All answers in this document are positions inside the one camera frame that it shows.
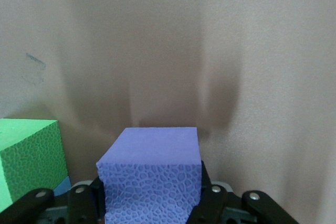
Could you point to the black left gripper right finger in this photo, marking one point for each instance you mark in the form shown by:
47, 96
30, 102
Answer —
218, 205

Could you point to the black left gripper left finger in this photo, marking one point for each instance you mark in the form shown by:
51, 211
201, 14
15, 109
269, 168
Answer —
76, 203

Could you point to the blue foam block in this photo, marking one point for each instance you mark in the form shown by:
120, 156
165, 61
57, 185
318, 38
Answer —
63, 186

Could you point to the green foam block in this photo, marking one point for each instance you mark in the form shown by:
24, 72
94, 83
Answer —
31, 155

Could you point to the purple foam block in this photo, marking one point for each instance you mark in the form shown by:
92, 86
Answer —
152, 171

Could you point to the table cover mat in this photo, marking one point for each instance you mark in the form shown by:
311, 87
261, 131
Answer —
168, 37

